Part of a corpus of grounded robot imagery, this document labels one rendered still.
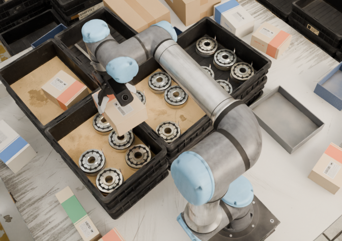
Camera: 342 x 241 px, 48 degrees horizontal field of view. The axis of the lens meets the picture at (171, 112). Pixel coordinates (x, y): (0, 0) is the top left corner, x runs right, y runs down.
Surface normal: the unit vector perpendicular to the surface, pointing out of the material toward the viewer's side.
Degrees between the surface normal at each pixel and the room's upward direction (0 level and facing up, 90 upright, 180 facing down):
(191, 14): 90
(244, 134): 11
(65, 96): 0
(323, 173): 0
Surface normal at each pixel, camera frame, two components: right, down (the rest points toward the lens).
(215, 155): -0.02, -0.50
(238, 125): -0.13, -0.65
